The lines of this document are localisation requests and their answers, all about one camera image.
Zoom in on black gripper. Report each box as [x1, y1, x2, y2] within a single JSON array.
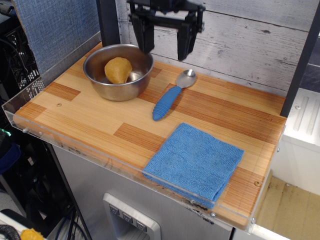
[[127, 0, 206, 61]]

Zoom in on tan toy drumstick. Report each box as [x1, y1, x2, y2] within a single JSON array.
[[104, 57, 133, 84]]

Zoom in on blue folded towel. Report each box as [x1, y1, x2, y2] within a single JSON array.
[[143, 123, 244, 209]]

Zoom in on stainless steel bowl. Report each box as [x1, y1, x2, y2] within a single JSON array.
[[83, 44, 154, 102]]

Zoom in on blue fabric panel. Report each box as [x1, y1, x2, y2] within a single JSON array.
[[13, 0, 101, 75]]

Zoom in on black plastic crate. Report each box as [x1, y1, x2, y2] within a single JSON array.
[[2, 26, 40, 89]]

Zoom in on stainless steel cabinet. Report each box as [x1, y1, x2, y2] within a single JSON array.
[[53, 146, 234, 240]]

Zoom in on white plastic unit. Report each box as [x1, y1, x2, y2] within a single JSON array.
[[270, 88, 320, 195]]

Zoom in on yellow toy bottom left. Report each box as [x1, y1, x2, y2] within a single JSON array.
[[20, 228, 45, 240]]

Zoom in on blue handled metal spoon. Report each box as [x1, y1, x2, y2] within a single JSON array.
[[152, 69, 197, 121]]

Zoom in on black vertical post left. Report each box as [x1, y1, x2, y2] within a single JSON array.
[[96, 0, 121, 47]]

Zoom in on black vertical post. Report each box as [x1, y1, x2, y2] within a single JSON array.
[[96, 0, 121, 47], [280, 1, 320, 118]]

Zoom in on clear acrylic guard rail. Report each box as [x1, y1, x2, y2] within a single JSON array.
[[1, 32, 287, 235]]

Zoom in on black vertical post right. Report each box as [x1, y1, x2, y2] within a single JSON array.
[[280, 1, 320, 118]]

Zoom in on black braided cable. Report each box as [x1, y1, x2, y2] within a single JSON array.
[[0, 224, 21, 240]]

